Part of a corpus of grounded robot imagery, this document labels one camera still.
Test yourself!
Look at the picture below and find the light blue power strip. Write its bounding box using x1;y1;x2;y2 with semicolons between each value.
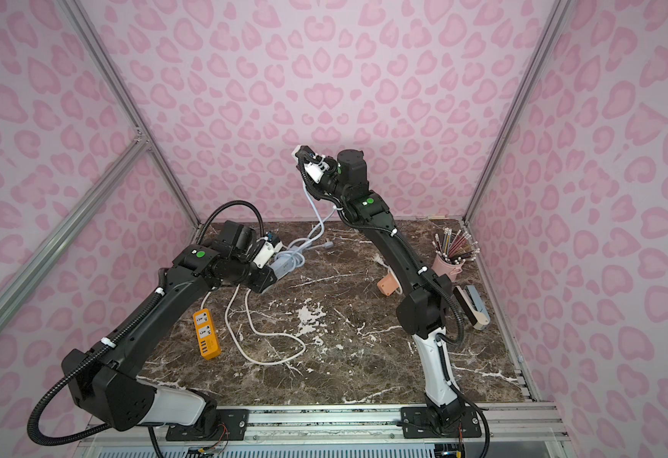
270;250;305;280

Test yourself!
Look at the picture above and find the light blue power strip cord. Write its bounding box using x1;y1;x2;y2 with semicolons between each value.
276;182;338;275

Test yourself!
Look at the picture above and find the white cord of yellow strip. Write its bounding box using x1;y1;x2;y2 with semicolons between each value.
199;285;307;366

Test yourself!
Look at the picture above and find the yellow power strip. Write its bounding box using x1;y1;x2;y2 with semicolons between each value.
193;308;221;361

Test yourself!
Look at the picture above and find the pink power strip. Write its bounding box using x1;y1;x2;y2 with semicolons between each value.
377;272;403;297

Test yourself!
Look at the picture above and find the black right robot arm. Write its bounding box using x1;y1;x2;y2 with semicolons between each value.
293;146;477;431

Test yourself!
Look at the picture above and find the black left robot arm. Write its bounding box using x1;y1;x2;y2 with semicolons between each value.
27;221;282;447

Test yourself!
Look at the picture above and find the pink pen cup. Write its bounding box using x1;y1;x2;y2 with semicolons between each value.
431;254;463;284

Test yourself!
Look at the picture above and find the bundle of pens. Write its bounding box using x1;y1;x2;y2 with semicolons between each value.
432;227;481;265

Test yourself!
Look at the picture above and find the wooden grey block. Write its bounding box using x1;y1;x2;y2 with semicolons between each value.
453;285;492;330

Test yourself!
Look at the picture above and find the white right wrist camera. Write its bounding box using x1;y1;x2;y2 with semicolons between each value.
292;145;331;183

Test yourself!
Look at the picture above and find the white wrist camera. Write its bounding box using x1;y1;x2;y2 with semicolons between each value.
292;145;331;183
252;232;282;269

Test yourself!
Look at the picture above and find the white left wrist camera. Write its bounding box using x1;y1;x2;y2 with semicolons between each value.
252;232;282;269

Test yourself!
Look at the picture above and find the aluminium corner frame post left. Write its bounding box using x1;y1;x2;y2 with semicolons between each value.
57;0;202;228

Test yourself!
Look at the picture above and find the aluminium corner frame post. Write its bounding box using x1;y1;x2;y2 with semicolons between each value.
57;0;202;228
463;0;576;226

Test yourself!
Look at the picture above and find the aluminium diagonal frame bar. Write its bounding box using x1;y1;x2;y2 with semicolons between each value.
0;135;148;334

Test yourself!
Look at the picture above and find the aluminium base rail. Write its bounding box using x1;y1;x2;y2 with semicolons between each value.
75;403;570;458

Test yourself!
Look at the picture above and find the aluminium corner frame post right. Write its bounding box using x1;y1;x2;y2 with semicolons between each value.
463;0;576;226

